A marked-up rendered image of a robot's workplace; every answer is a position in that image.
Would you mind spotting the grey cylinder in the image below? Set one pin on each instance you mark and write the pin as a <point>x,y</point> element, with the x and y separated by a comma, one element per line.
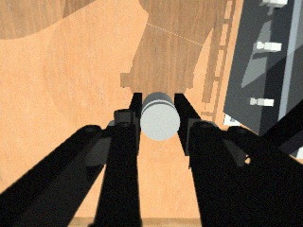
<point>159,118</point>

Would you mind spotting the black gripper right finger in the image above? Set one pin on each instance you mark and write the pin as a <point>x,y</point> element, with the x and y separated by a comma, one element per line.
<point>227,196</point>

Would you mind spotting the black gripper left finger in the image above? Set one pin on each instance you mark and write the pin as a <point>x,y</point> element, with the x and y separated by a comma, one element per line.
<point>52,191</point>

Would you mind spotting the black long thin rod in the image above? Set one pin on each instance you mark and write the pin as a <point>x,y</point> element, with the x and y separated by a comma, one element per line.
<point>287,133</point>

